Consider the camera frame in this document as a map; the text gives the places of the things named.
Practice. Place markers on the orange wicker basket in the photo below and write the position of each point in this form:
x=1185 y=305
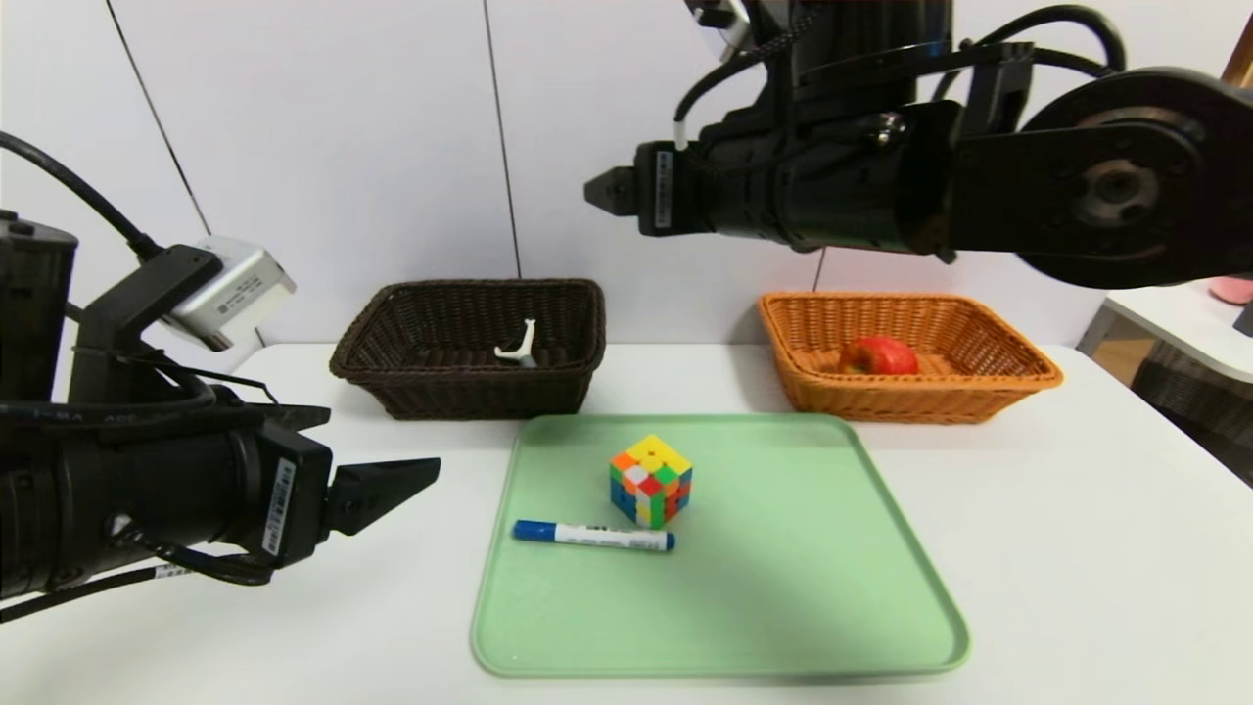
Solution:
x=930 y=392

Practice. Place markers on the pink background object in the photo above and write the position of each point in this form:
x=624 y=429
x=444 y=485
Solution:
x=1233 y=289

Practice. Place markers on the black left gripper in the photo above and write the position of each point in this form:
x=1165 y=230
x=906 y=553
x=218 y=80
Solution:
x=292 y=501

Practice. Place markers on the white marker with blue cap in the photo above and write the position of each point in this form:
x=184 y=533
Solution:
x=597 y=537

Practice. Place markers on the dark brown wicker basket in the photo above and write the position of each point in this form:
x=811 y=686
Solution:
x=470 y=392

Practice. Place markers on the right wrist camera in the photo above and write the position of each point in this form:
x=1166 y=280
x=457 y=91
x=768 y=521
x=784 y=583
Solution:
x=861 y=39

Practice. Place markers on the red apple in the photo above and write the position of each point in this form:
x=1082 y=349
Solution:
x=881 y=357

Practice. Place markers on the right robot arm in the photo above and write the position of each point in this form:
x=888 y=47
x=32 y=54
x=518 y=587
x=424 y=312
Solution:
x=1126 y=186

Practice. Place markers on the colourful puzzle cube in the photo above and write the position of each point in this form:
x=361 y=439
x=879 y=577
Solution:
x=651 y=485

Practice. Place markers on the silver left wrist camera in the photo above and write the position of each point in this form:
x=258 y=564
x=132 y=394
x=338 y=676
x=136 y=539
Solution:
x=235 y=289

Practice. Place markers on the white background table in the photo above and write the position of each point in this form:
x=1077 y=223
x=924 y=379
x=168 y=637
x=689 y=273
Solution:
x=1175 y=318

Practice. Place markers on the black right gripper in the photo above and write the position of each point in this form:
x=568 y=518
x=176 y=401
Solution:
x=658 y=188

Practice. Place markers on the black left camera bracket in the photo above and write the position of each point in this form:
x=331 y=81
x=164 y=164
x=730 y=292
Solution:
x=132 y=308

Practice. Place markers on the wooden background shelf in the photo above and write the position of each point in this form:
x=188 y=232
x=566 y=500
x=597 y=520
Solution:
x=1241 y=59

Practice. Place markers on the green plastic tray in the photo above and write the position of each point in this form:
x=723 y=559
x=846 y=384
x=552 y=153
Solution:
x=607 y=617

